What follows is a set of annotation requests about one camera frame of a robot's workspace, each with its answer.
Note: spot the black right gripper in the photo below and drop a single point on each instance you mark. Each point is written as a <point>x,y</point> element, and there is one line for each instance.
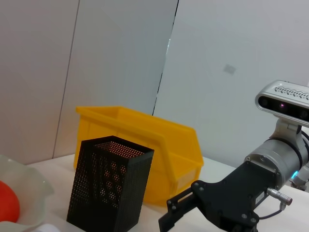
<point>236,191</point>

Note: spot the red toy fruit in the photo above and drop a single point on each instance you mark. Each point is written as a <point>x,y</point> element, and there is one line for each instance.
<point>8,203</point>

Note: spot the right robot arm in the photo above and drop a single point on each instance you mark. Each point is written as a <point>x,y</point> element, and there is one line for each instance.
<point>282,157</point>

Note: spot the black mesh pen holder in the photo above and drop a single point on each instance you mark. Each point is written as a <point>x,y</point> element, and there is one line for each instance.
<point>106,186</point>

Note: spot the translucent green wavy fruit bowl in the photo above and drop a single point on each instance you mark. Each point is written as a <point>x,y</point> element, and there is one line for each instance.
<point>31,178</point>

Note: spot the yellow plastic storage bin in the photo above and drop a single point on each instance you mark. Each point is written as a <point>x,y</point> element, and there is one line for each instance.
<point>169,145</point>

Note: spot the grey right camera bracket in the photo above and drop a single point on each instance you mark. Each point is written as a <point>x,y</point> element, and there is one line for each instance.
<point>288,129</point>

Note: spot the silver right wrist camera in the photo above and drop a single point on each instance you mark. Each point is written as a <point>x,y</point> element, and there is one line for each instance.
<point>280,96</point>

